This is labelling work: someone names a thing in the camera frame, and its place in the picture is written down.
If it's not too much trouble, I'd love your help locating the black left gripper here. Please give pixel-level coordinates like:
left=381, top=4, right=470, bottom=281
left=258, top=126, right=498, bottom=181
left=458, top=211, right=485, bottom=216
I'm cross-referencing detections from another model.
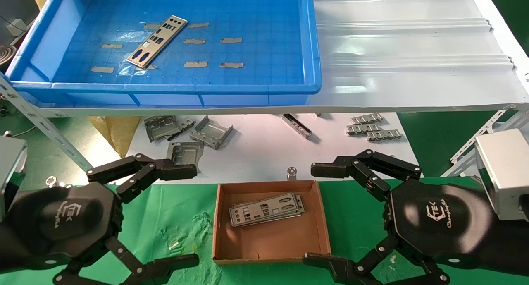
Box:
left=7, top=154, right=200, bottom=285

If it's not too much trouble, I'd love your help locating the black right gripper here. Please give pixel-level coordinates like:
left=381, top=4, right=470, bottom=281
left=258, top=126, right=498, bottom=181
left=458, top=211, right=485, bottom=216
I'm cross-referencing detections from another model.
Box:
left=303, top=149, right=494, bottom=285

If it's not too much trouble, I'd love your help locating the metal IO shield plate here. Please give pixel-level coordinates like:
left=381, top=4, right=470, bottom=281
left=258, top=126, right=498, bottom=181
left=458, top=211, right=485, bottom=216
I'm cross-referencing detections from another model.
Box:
left=126, top=15, right=188, bottom=68
left=234, top=195, right=306, bottom=224
left=229, top=193, right=301, bottom=227

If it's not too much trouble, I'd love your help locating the brown cardboard box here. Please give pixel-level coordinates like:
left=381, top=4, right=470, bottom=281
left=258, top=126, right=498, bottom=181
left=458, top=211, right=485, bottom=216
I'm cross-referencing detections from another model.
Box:
left=212, top=180, right=332, bottom=265

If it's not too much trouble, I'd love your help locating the blue plastic tray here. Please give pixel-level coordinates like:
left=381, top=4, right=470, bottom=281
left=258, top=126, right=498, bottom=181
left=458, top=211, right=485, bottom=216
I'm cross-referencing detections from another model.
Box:
left=4, top=0, right=323, bottom=108

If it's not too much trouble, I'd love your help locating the green cloth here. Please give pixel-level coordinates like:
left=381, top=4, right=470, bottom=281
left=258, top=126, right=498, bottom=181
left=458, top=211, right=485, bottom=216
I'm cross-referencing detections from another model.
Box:
left=0, top=177, right=529, bottom=285

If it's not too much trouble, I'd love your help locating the slotted metal strip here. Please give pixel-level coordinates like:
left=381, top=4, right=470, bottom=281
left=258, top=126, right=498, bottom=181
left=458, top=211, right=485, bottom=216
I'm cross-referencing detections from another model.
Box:
left=366, top=129, right=403, bottom=141
left=351, top=113, right=384, bottom=125
left=346, top=124, right=381, bottom=135

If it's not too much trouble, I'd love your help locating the white paper sheet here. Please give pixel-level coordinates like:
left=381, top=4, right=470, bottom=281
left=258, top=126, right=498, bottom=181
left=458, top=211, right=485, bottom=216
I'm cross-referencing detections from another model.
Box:
left=89, top=113, right=424, bottom=185

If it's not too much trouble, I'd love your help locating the large silver binder clip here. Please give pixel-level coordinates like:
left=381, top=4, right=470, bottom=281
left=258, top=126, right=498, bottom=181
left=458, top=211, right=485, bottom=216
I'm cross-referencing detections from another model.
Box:
left=45, top=176, right=73, bottom=189

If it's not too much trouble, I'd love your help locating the grey slotted steel shelf leg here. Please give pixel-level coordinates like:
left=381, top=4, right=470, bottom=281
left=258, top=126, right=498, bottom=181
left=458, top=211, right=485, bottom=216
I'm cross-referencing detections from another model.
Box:
left=450, top=109, right=521, bottom=165
left=0, top=76, right=93, bottom=172
left=441, top=111, right=529, bottom=178

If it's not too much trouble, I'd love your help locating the clear plastic film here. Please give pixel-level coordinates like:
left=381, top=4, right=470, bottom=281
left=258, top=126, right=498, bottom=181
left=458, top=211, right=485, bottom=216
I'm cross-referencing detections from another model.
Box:
left=118, top=53, right=143, bottom=75

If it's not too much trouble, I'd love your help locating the white corrugated shelf panel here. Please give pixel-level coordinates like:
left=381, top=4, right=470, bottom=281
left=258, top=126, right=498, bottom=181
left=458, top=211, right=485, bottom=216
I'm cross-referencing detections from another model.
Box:
left=25, top=0, right=529, bottom=118

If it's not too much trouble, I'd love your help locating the white power adapter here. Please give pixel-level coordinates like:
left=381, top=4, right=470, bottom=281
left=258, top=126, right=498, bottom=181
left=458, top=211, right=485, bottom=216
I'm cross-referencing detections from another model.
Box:
left=6, top=18, right=27, bottom=35

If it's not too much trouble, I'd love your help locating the grey flat metal bracket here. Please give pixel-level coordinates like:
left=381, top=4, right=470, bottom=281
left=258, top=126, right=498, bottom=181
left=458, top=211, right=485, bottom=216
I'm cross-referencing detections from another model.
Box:
left=167, top=141, right=205, bottom=174

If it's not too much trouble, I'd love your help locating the grey stamped metal bracket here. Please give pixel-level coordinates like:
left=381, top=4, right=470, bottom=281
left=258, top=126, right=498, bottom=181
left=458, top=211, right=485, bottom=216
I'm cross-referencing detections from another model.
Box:
left=144, top=115, right=183, bottom=143

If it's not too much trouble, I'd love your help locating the grey U-shaped metal bracket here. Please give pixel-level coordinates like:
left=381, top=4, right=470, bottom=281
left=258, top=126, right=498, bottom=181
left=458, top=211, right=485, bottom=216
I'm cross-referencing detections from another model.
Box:
left=189, top=115, right=234, bottom=150

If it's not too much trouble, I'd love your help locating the long narrow metal bracket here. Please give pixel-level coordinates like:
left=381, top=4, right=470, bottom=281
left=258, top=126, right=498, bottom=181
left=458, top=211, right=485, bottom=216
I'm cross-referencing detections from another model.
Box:
left=282, top=114, right=312, bottom=139

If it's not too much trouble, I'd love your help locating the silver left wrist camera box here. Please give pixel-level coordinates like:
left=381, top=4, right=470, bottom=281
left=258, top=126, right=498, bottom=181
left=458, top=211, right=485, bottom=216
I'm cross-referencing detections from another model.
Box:
left=0, top=136, right=28, bottom=219

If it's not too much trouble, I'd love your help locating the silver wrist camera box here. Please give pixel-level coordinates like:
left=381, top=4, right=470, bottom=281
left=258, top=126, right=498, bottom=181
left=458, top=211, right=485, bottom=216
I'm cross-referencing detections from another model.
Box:
left=474, top=128, right=529, bottom=221
left=0, top=136, right=28, bottom=219

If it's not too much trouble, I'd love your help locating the white floor cable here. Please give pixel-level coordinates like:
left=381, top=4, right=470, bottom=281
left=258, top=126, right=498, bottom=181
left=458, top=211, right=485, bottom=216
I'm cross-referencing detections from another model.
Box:
left=0, top=126, right=37, bottom=137

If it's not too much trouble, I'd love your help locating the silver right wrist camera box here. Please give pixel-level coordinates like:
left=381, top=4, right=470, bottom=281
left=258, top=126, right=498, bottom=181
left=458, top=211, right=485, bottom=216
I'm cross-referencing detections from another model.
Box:
left=474, top=128, right=529, bottom=221

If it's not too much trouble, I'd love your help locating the grey coiled cable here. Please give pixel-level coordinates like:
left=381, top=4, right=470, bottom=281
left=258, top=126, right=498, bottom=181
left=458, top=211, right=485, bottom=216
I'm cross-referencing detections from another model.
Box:
left=0, top=45, right=17, bottom=64

